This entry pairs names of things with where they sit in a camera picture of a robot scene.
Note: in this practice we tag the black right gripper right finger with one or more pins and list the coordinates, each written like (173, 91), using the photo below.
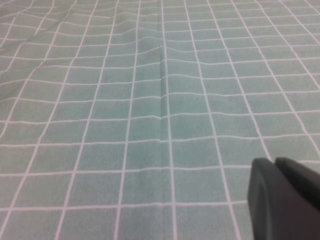
(302, 178)

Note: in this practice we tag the green white-grid tablecloth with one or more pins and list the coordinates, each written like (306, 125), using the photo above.
(125, 112)

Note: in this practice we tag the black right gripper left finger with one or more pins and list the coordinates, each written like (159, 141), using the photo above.
(280, 207)

